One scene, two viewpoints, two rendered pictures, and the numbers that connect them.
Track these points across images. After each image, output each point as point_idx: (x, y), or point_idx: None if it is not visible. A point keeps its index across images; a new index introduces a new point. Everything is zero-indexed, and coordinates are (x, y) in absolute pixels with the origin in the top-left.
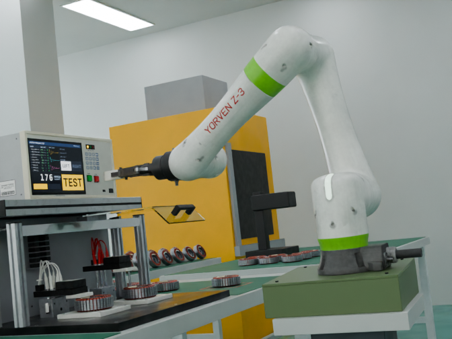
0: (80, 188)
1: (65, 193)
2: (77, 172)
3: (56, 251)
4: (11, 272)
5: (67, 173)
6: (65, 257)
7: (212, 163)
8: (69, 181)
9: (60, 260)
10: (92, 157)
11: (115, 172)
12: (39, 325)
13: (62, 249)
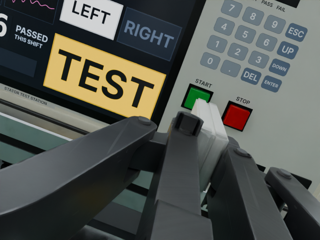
0: (131, 113)
1: (52, 98)
2: (143, 57)
3: (113, 206)
4: None
5: (87, 42)
6: (133, 228)
7: None
8: (87, 70)
9: (116, 226)
10: (260, 35)
11: (169, 127)
12: None
13: (130, 212)
